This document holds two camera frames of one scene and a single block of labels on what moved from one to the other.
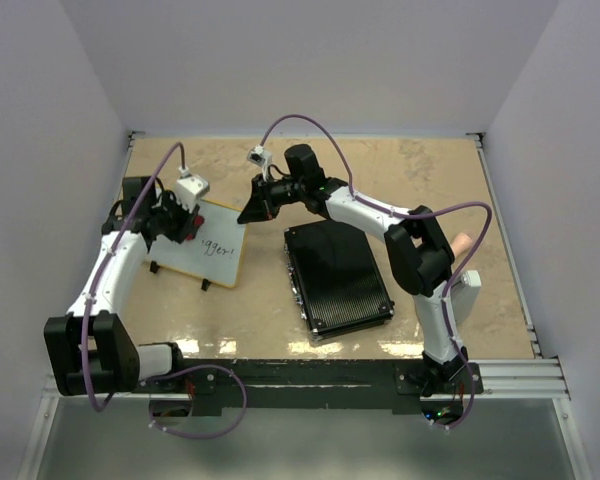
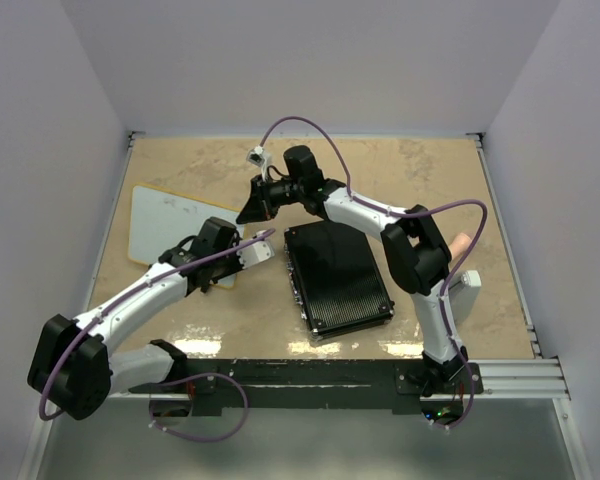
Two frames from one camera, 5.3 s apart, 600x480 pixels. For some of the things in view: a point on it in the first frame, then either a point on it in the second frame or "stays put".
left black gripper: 188,226 -> 237,266
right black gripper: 261,206 stays put
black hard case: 337,275 stays put
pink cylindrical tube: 461,242 stays put
